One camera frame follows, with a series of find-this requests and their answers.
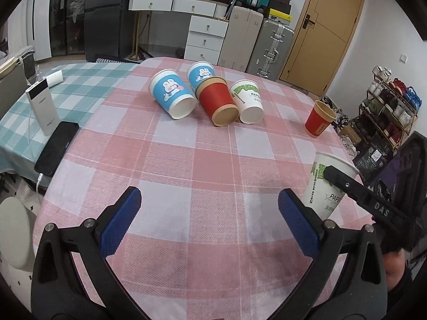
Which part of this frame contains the lying red paper cup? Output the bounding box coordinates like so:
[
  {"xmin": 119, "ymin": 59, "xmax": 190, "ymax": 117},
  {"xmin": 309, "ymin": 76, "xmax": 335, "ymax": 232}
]
[{"xmin": 195, "ymin": 77, "xmax": 240, "ymax": 127}]

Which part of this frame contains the blue rabbit paper cup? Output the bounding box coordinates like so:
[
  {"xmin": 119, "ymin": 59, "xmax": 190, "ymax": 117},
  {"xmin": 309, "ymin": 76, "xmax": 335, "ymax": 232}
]
[
  {"xmin": 149, "ymin": 69, "xmax": 197, "ymax": 120},
  {"xmin": 187, "ymin": 61, "xmax": 215, "ymax": 90}
]

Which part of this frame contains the beige suitcase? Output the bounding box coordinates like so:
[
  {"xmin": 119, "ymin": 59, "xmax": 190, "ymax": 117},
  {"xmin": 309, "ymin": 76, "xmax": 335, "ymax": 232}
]
[{"xmin": 218, "ymin": 6, "xmax": 263, "ymax": 72}]

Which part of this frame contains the lying white green paper cup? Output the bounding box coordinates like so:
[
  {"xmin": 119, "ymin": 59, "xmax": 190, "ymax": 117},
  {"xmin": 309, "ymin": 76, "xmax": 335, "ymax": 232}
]
[{"xmin": 230, "ymin": 79, "xmax": 264, "ymax": 124}]

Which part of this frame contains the metal shoe rack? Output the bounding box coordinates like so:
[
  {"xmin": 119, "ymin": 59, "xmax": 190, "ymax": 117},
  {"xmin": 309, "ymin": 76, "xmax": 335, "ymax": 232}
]
[{"xmin": 352, "ymin": 69, "xmax": 422, "ymax": 154}]

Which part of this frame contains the black smartphone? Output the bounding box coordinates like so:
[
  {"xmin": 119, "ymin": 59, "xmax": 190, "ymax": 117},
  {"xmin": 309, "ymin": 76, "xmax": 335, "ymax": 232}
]
[{"xmin": 34, "ymin": 121, "xmax": 80, "ymax": 178}]

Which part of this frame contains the wooden door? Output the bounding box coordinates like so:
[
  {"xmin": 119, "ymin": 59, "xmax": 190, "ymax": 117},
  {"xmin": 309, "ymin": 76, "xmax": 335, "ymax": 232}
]
[{"xmin": 280, "ymin": 0, "xmax": 364, "ymax": 97}]

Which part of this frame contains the upright red paper cup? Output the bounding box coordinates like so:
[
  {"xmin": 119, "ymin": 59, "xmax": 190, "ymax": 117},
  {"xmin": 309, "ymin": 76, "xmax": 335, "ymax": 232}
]
[{"xmin": 305, "ymin": 100, "xmax": 337, "ymax": 137}]

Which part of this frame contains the white drawer desk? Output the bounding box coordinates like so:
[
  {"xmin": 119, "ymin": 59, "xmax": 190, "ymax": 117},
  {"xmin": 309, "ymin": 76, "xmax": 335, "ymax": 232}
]
[{"xmin": 129, "ymin": 0, "xmax": 229, "ymax": 65}]

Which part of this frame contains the silver aluminium suitcase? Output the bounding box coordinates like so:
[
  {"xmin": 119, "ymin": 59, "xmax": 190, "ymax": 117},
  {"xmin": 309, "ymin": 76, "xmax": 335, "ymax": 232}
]
[{"xmin": 246, "ymin": 19, "xmax": 294, "ymax": 82}]

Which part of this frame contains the dark grey refrigerator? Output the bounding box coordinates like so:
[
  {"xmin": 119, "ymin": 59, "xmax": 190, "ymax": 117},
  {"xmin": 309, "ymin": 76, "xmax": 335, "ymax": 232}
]
[{"xmin": 84, "ymin": 0, "xmax": 135, "ymax": 61}]

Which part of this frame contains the rear blue rabbit paper cup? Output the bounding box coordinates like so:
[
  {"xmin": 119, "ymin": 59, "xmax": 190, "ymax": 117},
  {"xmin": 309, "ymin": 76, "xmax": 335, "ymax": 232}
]
[{"xmin": 187, "ymin": 61, "xmax": 215, "ymax": 90}]

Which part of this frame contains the teal plaid tablecloth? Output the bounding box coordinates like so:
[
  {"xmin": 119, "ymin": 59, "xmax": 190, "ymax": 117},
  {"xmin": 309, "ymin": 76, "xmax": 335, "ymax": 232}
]
[{"xmin": 0, "ymin": 63, "xmax": 137, "ymax": 182}]

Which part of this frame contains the white green paper cup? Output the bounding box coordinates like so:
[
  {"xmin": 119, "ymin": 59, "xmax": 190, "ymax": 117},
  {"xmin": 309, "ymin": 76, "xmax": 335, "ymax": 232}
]
[
  {"xmin": 301, "ymin": 152, "xmax": 358, "ymax": 221},
  {"xmin": 230, "ymin": 79, "xmax": 264, "ymax": 124}
]

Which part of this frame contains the white round stool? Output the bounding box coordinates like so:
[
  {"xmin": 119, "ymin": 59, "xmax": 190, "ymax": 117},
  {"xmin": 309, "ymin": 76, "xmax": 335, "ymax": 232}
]
[{"xmin": 0, "ymin": 197, "xmax": 36, "ymax": 272}]

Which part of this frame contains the white paper roll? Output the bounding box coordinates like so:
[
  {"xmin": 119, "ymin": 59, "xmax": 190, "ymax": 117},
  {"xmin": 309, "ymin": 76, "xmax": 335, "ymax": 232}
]
[{"xmin": 46, "ymin": 70, "xmax": 64, "ymax": 88}]

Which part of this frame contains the person's right hand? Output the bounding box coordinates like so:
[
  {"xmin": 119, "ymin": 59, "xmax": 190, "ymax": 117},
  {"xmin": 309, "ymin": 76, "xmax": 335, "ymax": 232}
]
[{"xmin": 383, "ymin": 249, "xmax": 406, "ymax": 291}]

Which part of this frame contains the black shoe boxes stack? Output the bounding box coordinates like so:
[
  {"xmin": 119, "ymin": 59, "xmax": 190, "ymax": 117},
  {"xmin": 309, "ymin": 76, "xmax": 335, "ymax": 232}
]
[{"xmin": 266, "ymin": 0, "xmax": 295, "ymax": 23}]

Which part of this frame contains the pink plaid tablecloth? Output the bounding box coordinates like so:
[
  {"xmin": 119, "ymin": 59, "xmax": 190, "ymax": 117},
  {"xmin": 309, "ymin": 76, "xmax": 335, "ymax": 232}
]
[{"xmin": 33, "ymin": 58, "xmax": 349, "ymax": 319}]

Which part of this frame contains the glass door display cabinet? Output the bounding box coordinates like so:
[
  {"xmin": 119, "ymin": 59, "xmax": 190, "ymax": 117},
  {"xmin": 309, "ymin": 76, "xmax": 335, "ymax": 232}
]
[{"xmin": 49, "ymin": 0, "xmax": 85, "ymax": 56}]

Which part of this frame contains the front blue rabbit paper cup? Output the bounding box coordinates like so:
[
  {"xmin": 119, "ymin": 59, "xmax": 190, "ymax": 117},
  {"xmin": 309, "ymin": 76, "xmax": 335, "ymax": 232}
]
[{"xmin": 149, "ymin": 69, "xmax": 197, "ymax": 120}]

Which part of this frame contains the white power bank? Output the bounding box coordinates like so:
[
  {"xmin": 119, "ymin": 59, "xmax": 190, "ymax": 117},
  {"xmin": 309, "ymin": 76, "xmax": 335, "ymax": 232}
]
[{"xmin": 25, "ymin": 79, "xmax": 60, "ymax": 136}]

